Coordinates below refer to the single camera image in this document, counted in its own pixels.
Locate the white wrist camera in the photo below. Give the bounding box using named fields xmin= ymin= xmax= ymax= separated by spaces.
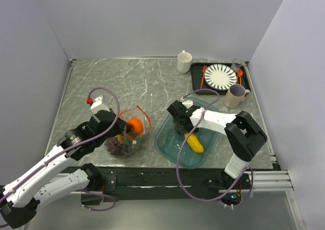
xmin=86 ymin=95 xmax=109 ymax=114
xmin=180 ymin=98 xmax=193 ymax=109

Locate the beige mug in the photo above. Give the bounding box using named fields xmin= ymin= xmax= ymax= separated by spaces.
xmin=224 ymin=84 xmax=250 ymax=109

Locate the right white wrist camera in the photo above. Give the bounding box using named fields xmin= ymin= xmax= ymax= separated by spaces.
xmin=180 ymin=98 xmax=193 ymax=109

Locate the white ceramic mug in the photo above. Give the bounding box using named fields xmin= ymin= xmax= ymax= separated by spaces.
xmin=177 ymin=50 xmax=192 ymax=74

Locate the clear zip top bag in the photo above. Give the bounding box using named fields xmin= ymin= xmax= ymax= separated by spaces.
xmin=104 ymin=105 xmax=152 ymax=158

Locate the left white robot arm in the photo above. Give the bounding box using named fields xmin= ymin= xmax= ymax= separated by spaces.
xmin=1 ymin=110 xmax=127 ymax=228

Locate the smooth orange persimmon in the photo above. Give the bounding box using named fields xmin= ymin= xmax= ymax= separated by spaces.
xmin=127 ymin=118 xmax=144 ymax=135

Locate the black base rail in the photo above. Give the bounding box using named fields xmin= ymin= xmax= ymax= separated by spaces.
xmin=95 ymin=167 xmax=235 ymax=200

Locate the green lime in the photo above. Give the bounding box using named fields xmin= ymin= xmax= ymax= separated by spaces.
xmin=126 ymin=132 xmax=138 ymax=140

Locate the striped white plate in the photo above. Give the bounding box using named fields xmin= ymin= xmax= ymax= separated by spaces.
xmin=205 ymin=64 xmax=237 ymax=90

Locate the orange plastic spoon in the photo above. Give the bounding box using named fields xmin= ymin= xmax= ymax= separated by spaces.
xmin=237 ymin=69 xmax=243 ymax=85

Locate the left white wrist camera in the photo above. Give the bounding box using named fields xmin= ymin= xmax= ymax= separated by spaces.
xmin=86 ymin=95 xmax=109 ymax=114

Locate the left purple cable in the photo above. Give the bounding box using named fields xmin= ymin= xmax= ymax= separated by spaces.
xmin=0 ymin=87 xmax=120 ymax=228

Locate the yellow pear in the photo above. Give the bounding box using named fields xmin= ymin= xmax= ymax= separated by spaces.
xmin=116 ymin=135 xmax=125 ymax=144

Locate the orange plastic fork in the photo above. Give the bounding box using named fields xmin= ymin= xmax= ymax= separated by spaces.
xmin=200 ymin=65 xmax=207 ymax=89

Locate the dark red grape bunch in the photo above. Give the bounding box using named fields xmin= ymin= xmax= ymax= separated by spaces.
xmin=105 ymin=137 xmax=129 ymax=157

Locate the teal plastic food tray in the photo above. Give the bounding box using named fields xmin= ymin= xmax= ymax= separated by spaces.
xmin=154 ymin=96 xmax=221 ymax=170

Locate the yellow corn cob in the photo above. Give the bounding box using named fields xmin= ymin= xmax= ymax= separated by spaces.
xmin=187 ymin=134 xmax=204 ymax=153

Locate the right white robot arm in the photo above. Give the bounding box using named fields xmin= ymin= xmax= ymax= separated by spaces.
xmin=167 ymin=101 xmax=268 ymax=188

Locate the clear drinking glass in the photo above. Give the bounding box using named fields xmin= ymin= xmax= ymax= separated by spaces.
xmin=231 ymin=58 xmax=243 ymax=73

